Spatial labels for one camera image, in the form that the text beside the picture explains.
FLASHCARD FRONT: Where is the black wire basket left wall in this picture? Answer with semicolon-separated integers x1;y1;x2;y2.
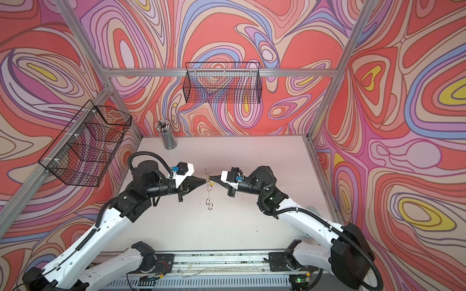
38;101;132;187

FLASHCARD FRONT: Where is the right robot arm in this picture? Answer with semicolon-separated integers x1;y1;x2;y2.
210;166;384;291

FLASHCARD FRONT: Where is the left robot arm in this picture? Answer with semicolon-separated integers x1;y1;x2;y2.
22;151;206;291

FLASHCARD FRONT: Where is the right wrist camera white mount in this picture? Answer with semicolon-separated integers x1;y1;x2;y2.
221;171;243;190

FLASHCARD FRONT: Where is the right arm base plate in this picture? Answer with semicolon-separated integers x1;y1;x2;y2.
264;252;309;272

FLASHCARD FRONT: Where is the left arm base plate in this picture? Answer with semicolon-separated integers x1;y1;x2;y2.
137;253;175;275

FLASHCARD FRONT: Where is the black wire basket back wall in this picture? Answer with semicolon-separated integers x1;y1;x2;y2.
183;61;262;104

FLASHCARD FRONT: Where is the metal cup of pens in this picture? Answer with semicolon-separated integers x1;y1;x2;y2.
155;120;177;150

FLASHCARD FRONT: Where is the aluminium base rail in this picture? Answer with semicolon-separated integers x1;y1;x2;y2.
90;248;347;277

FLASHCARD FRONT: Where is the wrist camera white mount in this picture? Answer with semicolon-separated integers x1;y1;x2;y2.
221;171;243;190
171;162;194;189

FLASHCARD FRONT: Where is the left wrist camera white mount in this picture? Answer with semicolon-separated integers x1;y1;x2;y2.
171;162;194;189

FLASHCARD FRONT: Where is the black wire basket wall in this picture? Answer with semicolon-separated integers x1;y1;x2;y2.
38;101;132;187
183;61;262;104

